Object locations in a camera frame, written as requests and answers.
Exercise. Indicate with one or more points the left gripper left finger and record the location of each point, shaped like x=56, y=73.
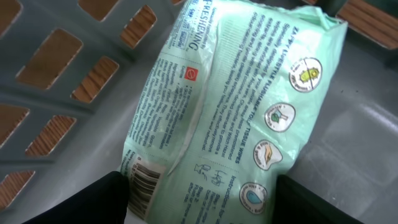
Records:
x=104, y=201

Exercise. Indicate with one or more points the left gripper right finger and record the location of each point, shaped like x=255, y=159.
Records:
x=295, y=204

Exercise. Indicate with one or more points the mint green wipes pack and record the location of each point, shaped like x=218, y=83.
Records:
x=230, y=102

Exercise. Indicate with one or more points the grey plastic mesh basket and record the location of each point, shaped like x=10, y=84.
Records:
x=72, y=133

